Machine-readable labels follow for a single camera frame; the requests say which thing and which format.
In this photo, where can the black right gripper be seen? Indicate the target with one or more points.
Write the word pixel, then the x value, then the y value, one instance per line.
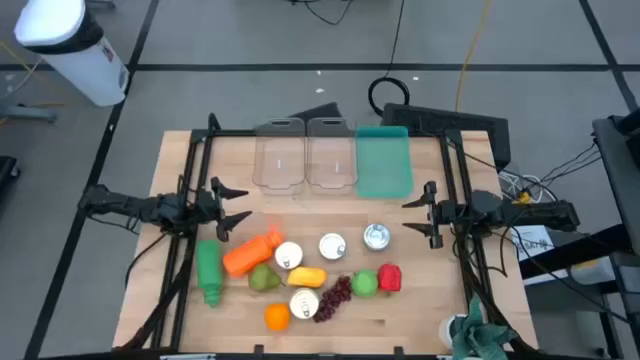
pixel 450 212

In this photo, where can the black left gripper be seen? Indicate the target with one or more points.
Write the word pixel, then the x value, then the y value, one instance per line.
pixel 207 210

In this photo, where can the orange plastic bottle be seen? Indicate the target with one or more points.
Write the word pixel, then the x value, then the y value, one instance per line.
pixel 247 255

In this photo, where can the green plastic bottle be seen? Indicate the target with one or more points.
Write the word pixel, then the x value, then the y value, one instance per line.
pixel 209 265

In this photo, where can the red toy bell pepper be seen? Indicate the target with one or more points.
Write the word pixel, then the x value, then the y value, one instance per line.
pixel 389 277

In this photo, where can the green toy pear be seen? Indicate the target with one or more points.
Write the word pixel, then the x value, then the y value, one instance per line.
pixel 262 279

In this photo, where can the green toy apple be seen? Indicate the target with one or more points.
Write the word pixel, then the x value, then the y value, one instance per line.
pixel 365 283

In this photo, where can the toy orange fruit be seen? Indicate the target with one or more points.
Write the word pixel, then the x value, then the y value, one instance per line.
pixel 277 317

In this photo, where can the red toy grape bunch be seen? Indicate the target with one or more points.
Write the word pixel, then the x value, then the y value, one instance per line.
pixel 334 296

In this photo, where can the blue label tuna can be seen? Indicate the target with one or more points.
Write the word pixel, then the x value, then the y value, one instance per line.
pixel 304 303

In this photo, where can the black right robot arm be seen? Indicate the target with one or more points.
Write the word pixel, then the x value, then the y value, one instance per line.
pixel 530 212

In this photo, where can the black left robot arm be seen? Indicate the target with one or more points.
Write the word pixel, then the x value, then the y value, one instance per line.
pixel 125 205

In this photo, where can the teal plastic bin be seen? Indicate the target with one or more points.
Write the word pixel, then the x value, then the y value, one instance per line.
pixel 385 165

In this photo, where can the clear plastic bin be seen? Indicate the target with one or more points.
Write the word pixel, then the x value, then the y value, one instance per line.
pixel 345 145
pixel 270 150

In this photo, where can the white printed paper sheet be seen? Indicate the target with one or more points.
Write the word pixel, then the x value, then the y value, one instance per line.
pixel 532 242

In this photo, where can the potted plant white pot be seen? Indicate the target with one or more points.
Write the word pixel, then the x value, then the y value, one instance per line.
pixel 477 335

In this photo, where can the grey cart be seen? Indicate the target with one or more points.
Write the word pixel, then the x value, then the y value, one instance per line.
pixel 617 165

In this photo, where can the white trash bin black rim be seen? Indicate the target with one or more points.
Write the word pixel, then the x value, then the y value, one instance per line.
pixel 75 60

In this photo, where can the grey metal stand base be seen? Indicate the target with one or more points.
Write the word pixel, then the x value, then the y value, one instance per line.
pixel 30 112

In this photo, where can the black metal rig frame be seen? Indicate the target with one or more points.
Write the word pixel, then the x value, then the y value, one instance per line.
pixel 225 133

